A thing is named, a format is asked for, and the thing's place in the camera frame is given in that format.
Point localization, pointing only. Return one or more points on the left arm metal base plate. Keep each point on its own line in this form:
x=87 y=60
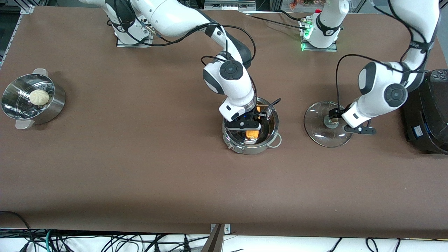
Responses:
x=332 y=49

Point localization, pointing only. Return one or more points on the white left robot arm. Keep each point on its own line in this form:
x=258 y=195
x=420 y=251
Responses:
x=381 y=84

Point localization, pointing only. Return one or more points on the grey device box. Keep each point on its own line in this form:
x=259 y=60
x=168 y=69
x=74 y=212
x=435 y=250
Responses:
x=229 y=5

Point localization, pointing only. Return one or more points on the steel steamer pot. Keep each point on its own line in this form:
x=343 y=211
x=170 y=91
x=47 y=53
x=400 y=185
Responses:
x=57 y=105

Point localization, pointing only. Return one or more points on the yellow corn cob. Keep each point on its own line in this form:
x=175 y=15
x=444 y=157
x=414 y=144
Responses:
x=252 y=134

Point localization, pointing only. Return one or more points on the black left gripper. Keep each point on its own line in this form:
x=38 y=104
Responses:
x=335 y=113

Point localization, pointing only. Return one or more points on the aluminium profile strut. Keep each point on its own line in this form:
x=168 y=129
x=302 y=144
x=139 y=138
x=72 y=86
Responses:
x=214 y=243

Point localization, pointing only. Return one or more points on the metal corner bracket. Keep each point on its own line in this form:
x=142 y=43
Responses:
x=28 y=9

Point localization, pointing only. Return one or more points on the orange patterned background object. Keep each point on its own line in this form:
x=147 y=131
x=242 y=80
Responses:
x=295 y=4

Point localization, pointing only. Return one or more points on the aluminium table edge rail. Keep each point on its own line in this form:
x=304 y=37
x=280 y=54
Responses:
x=8 y=42

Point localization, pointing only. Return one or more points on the small metal bracket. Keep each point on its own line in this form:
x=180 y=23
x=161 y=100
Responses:
x=227 y=229

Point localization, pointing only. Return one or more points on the glass lid with bronze knob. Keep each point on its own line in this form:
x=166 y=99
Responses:
x=315 y=122

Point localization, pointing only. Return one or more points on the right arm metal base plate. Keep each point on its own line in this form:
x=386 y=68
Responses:
x=120 y=44

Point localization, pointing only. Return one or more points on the black rice cooker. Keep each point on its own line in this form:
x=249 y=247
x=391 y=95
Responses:
x=430 y=115

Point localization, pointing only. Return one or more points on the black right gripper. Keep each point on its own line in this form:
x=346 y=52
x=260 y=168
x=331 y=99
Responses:
x=259 y=116

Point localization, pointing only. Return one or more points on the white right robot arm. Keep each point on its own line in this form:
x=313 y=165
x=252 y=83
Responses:
x=168 y=17

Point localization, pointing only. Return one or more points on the brown table cover cloth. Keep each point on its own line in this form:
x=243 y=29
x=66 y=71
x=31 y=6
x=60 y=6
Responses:
x=210 y=175

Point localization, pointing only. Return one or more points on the white steamed bun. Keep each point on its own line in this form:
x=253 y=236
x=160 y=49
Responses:
x=39 y=97

